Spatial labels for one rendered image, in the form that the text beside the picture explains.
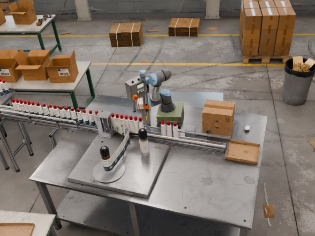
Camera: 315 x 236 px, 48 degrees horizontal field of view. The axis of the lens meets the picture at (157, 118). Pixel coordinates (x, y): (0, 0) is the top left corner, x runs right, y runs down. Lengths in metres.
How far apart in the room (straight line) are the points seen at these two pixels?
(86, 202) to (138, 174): 0.97
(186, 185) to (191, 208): 0.26
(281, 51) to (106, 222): 4.46
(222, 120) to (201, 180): 0.69
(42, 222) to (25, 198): 1.43
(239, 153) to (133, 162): 1.04
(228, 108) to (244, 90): 2.39
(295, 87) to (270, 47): 1.38
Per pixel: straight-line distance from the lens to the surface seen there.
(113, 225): 3.81
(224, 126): 3.63
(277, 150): 4.90
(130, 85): 3.41
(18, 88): 5.25
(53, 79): 5.10
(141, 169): 3.34
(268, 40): 6.66
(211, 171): 3.36
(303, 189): 4.49
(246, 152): 3.57
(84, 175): 3.41
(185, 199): 3.14
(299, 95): 5.66
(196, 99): 4.26
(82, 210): 4.01
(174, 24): 7.98
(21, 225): 3.33
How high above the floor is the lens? 3.25
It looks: 37 degrees down
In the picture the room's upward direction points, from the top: 5 degrees counter-clockwise
